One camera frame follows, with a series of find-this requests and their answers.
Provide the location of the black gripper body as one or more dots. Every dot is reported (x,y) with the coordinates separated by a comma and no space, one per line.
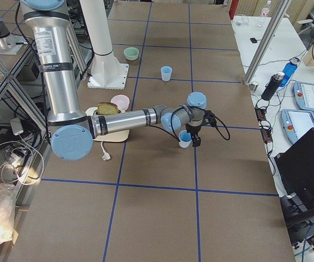
(193,128)

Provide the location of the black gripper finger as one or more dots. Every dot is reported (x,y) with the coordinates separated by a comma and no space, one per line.
(196,140)

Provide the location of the light blue cup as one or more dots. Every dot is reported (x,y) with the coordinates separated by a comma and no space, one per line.
(184,139)
(166,72)

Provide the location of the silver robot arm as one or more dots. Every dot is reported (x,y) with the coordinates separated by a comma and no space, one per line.
(72,130)

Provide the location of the cream toaster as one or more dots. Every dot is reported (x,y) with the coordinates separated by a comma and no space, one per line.
(117,136)

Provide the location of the pink bowl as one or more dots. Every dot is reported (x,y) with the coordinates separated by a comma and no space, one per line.
(121,101)

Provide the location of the white toaster plug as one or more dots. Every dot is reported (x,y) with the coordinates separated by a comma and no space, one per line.
(106,156)

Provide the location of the black thermos bottle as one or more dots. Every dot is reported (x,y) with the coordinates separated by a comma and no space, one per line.
(272,86)

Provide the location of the toast slice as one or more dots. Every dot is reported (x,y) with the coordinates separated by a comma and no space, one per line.
(107,108)

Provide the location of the green bowl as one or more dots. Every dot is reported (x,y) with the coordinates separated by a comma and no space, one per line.
(131,53)

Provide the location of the teach pendant tablet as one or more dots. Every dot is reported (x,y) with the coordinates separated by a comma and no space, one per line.
(296,123)
(304,95)

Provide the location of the black laptop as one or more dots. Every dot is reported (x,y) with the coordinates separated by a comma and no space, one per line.
(296,165)

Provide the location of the blue water bottle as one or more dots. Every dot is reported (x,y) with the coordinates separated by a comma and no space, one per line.
(289,70)

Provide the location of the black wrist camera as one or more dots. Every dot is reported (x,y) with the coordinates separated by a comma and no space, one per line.
(209,118)

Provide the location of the aluminium frame post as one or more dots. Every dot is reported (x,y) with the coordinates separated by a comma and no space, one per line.
(272,26)

